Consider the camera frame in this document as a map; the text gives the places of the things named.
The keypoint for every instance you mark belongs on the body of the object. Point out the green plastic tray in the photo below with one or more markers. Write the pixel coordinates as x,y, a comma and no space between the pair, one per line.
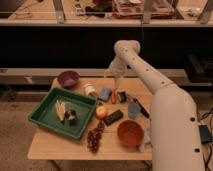
45,113

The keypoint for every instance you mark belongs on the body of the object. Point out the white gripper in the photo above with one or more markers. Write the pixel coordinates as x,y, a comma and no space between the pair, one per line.
116,74

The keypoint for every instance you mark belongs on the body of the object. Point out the dark round object in tray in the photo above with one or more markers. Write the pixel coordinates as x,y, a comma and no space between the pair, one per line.
71,115

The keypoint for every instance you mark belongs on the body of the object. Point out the black rectangular block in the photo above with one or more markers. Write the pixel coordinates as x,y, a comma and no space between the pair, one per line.
113,117

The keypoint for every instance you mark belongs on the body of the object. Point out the blue sponge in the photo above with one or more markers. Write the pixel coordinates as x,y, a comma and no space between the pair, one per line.
104,94

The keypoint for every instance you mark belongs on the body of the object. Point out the black marker pen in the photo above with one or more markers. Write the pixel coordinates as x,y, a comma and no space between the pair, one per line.
142,109

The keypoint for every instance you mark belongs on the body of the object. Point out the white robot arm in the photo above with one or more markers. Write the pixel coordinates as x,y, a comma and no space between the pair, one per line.
175,137

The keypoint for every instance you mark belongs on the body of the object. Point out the crumpled grey cloth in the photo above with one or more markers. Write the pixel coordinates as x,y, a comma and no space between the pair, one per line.
146,140

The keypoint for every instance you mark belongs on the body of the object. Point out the blue plastic cup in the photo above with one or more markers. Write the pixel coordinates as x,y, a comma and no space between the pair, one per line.
133,110

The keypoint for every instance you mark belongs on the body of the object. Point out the wooden table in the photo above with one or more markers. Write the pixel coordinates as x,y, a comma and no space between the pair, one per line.
49,145

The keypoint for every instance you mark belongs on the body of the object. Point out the yellow corn cob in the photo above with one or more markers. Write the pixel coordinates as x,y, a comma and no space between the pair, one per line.
60,110

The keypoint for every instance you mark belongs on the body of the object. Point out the small dark can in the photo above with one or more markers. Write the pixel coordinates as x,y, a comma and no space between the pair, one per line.
122,96

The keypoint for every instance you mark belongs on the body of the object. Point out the black box on floor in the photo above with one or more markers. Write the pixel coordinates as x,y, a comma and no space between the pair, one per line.
205,134

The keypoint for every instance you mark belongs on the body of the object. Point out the purple bowl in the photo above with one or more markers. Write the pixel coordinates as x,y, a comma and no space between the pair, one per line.
68,78

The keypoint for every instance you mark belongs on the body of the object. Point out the white cup lying down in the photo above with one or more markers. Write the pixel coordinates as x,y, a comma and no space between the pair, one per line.
90,90

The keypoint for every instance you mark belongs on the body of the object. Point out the bunch of dark grapes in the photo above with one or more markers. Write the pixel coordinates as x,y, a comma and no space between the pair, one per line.
94,136

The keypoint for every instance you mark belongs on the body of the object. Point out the red yellow apple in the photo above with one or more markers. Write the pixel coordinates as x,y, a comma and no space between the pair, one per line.
101,112

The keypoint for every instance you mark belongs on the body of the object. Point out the orange bowl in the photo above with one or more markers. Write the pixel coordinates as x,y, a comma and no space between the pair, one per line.
130,133

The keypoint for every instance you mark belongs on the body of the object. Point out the orange carrot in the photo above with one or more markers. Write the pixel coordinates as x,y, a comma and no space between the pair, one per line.
114,96

